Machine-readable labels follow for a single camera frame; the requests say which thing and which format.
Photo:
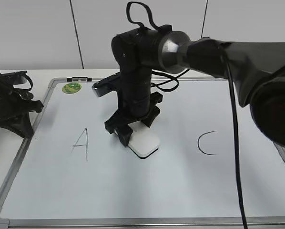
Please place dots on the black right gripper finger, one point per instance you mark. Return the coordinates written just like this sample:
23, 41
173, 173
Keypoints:
124, 133
151, 116

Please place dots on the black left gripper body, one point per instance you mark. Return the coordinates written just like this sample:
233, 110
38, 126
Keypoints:
10, 95

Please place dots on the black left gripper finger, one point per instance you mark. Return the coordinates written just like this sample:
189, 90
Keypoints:
27, 104
20, 125

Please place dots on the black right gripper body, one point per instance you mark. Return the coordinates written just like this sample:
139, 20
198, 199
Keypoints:
135, 99

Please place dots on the white board eraser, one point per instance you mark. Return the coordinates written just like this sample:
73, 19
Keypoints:
143, 141

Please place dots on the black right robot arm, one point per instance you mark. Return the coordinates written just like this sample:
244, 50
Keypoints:
257, 70

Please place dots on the green round magnet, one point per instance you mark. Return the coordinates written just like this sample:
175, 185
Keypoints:
71, 88

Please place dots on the black and silver hanger clip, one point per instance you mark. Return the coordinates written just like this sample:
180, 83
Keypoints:
79, 79

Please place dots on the black and grey wrist camera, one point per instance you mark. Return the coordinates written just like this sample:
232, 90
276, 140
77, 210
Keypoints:
107, 85

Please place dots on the white whiteboard with grey frame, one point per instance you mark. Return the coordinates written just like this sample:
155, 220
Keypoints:
73, 173

